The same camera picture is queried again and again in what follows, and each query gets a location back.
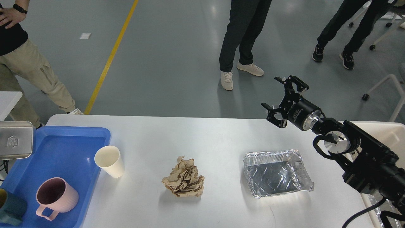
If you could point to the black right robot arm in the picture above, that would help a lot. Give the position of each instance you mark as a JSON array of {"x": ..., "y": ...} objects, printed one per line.
[{"x": 368, "y": 164}]

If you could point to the blue plastic tray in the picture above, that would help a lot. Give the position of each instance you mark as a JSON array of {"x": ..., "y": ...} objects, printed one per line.
[{"x": 59, "y": 151}]

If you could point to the aluminium foil tray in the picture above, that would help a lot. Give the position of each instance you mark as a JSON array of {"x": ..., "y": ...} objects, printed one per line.
[{"x": 275, "y": 173}]

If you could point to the pink mug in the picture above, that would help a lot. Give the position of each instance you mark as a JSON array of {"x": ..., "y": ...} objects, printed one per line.
[{"x": 55, "y": 196}]

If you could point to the white rolling chair base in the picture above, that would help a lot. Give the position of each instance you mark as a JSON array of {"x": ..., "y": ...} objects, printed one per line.
[{"x": 396, "y": 14}]

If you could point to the square stainless steel tray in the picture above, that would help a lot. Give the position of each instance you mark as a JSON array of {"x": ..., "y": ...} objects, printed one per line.
[{"x": 16, "y": 139}]

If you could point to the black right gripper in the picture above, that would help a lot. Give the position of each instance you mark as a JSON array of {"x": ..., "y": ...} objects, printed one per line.
[{"x": 294, "y": 107}]

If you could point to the white chair leg right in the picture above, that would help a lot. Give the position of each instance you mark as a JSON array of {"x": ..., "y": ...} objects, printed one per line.
[{"x": 389, "y": 84}]

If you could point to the person in beige trousers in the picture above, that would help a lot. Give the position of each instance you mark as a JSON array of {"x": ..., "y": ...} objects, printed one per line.
[{"x": 20, "y": 57}]

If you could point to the person in dark trousers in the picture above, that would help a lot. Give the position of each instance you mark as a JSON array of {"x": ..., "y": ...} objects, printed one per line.
[{"x": 247, "y": 18}]

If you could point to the white side table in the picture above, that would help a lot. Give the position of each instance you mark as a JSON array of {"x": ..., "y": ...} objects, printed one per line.
[{"x": 8, "y": 100}]

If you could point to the teal cup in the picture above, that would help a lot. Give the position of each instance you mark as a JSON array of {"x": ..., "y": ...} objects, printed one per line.
[{"x": 12, "y": 208}]

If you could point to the cream paper cup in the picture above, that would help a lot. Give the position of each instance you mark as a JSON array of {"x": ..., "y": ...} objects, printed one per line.
[{"x": 109, "y": 159}]

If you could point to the crumpled brown paper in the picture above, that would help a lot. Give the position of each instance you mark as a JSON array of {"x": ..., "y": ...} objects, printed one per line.
[{"x": 184, "y": 180}]

